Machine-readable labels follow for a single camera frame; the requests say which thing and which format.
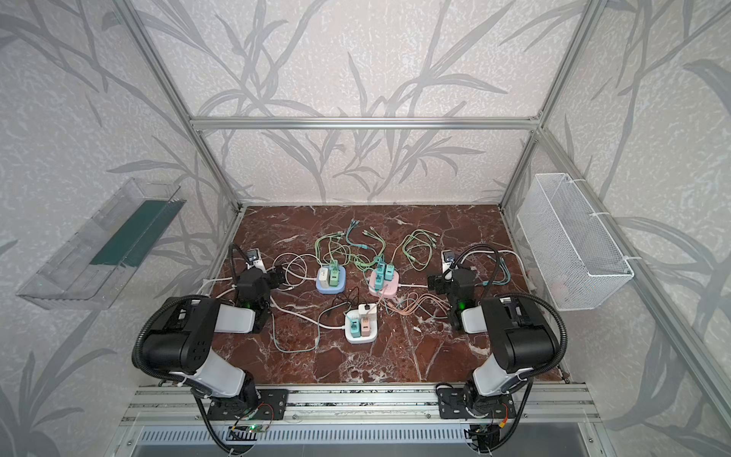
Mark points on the blue power strip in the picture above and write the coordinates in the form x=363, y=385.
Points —
x=321, y=281

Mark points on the white charger plug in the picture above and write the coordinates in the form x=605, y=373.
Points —
x=368, y=311

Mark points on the clear plastic tray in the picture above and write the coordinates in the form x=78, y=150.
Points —
x=90, y=270

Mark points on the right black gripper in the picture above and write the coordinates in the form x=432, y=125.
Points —
x=451, y=280

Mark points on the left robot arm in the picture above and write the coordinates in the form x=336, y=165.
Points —
x=175, y=343

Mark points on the green charger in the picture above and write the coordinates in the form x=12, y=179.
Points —
x=333, y=279

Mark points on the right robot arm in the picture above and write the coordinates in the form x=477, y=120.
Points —
x=527, y=338

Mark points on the pink charger plug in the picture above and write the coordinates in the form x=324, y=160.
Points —
x=366, y=327

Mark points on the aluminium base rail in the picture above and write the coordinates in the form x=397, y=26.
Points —
x=356, y=404

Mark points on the pink power strip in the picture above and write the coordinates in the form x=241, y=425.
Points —
x=388, y=289

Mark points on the teal charger plug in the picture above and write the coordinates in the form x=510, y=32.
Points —
x=355, y=330

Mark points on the white wire basket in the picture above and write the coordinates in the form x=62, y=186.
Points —
x=580, y=263

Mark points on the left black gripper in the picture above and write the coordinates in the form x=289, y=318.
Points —
x=251, y=274

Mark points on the white power strip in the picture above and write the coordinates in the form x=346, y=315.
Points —
x=361, y=340

